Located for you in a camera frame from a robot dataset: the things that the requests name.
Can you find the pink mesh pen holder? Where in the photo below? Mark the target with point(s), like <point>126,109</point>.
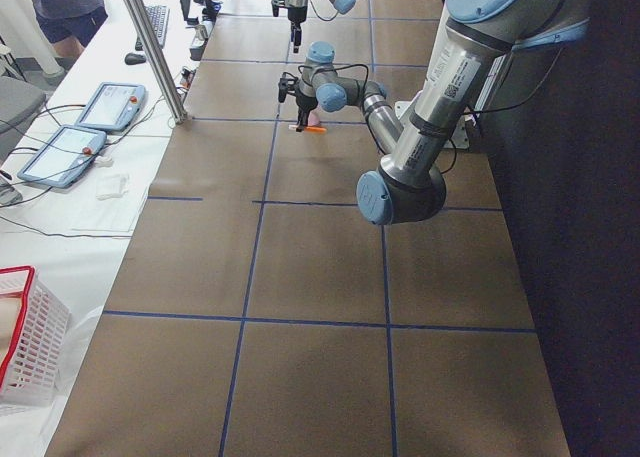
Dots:
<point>313,119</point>

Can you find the aluminium frame post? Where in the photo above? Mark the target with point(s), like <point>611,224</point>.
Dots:
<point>155,56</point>

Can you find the white red plastic basket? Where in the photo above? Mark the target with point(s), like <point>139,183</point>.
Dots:
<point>33,326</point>

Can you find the person in dark clothes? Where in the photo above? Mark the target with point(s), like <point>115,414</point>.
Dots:
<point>70,25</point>

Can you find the white crumpled tissue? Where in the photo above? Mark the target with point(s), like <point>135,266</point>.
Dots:
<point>112,186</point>

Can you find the black computer mouse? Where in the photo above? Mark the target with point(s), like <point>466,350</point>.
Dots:
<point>134,59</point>

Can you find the near teach pendant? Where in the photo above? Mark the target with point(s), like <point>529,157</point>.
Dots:
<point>64,157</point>

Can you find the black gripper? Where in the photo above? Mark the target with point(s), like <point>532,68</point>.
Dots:
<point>295,15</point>
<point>303,102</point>

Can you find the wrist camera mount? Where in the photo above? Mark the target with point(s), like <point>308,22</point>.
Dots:
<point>287,86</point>
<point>277,5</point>

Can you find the far teach pendant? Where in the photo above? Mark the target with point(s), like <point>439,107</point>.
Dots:
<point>112,107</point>

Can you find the teach pendant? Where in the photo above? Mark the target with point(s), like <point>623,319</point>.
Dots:
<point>112,107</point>
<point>64,157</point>

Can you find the black keyboard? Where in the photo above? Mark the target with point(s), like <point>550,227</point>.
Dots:
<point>159,18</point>

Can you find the orange highlighter pen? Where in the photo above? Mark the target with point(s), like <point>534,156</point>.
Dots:
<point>320,130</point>

